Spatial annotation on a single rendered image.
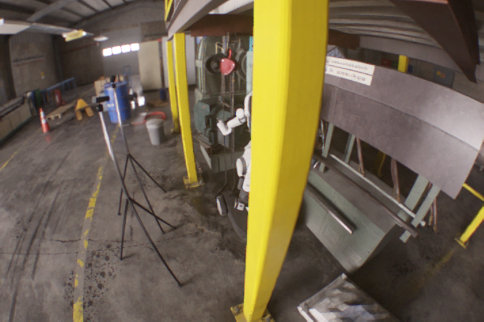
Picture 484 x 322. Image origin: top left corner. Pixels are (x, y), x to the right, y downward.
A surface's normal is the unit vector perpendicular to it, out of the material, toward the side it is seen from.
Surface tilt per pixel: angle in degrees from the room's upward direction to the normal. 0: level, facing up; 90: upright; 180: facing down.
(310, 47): 90
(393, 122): 90
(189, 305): 0
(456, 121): 78
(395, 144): 90
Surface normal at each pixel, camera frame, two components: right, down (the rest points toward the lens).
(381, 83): -0.90, -0.02
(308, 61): 0.40, 0.42
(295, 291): 0.00, -0.89
